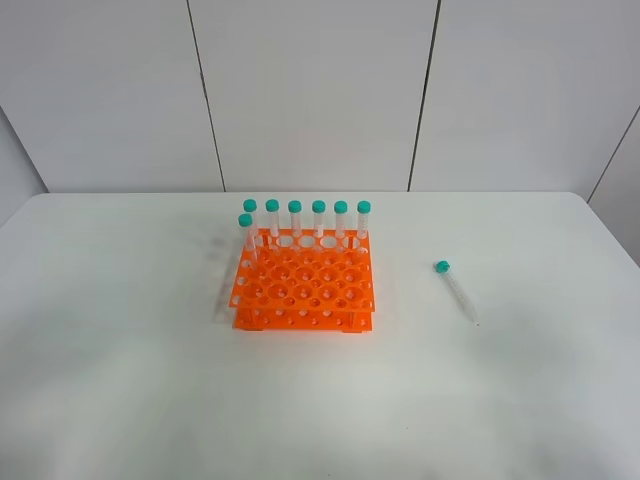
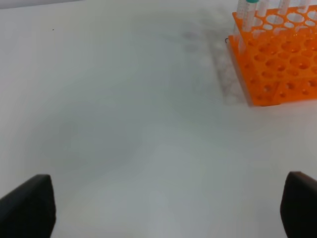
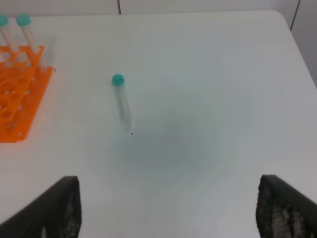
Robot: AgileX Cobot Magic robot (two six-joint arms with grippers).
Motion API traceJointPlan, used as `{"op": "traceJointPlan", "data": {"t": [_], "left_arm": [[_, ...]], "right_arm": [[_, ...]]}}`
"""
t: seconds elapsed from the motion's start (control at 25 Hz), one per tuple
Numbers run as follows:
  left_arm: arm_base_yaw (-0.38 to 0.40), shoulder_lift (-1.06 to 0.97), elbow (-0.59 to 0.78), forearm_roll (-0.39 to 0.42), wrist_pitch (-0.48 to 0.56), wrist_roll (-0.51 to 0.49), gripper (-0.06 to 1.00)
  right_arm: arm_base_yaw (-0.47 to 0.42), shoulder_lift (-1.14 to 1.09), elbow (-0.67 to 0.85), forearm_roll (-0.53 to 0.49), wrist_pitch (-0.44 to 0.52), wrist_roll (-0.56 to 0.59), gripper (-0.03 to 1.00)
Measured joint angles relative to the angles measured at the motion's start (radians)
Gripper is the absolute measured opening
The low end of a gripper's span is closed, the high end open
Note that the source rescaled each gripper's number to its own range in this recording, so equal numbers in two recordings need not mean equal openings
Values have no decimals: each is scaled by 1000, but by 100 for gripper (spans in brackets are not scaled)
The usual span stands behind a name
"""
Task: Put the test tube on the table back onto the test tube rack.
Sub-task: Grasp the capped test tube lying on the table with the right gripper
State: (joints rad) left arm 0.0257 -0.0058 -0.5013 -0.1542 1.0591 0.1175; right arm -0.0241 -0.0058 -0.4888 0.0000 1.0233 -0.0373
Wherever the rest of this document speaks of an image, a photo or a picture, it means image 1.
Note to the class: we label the second-row left tube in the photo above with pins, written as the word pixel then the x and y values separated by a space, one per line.
pixel 246 224

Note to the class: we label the back-row tube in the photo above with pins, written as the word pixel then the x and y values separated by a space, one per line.
pixel 318 208
pixel 295 208
pixel 363 209
pixel 272 207
pixel 340 209
pixel 250 208

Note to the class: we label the back-row tube far right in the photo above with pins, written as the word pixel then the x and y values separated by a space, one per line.
pixel 363 209

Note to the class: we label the back-row tube far left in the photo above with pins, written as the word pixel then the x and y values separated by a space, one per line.
pixel 250 208

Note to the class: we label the orange test tube rack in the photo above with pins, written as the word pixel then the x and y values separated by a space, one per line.
pixel 305 283

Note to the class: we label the teal-capped test tube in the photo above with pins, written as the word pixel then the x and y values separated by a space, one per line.
pixel 443 269

